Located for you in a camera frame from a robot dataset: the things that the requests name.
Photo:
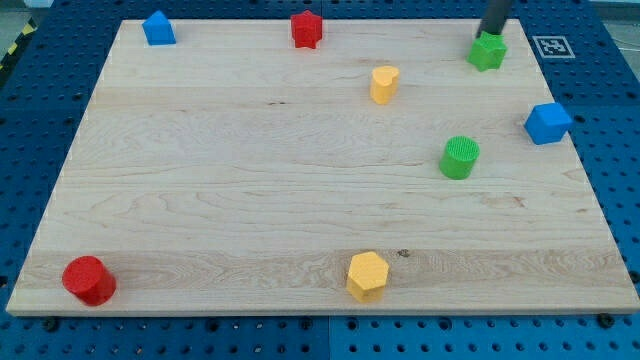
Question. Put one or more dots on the light wooden board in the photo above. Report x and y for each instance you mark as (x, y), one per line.
(234, 174)

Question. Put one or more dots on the yellow heart block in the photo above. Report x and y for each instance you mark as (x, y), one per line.
(384, 84)

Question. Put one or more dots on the green star block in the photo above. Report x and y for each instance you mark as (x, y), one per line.
(487, 52)

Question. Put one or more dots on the blue cube block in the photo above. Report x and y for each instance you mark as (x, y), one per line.
(547, 123)

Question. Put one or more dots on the yellow hexagon block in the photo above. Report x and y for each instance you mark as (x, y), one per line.
(367, 277)

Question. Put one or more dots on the green cylinder block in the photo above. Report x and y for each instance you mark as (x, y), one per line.
(459, 157)

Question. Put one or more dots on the red cylinder block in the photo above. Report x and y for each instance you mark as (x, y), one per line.
(89, 280)

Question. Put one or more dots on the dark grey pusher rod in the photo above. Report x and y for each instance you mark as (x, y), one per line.
(494, 18)

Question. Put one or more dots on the blue pentagon block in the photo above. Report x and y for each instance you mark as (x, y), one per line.
(158, 30)

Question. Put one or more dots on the red star block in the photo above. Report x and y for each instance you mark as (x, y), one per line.
(306, 29)

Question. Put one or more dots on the yellow black hazard tape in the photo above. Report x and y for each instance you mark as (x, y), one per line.
(18, 47)

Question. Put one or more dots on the white fiducial marker tag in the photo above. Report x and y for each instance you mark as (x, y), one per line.
(553, 47)

